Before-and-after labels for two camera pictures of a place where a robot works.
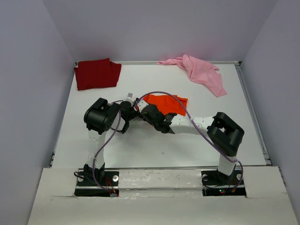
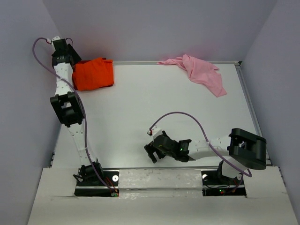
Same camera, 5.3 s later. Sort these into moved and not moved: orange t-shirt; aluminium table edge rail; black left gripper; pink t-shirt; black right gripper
Moved: black left gripper; black right gripper; orange t-shirt
Not moved: aluminium table edge rail; pink t-shirt
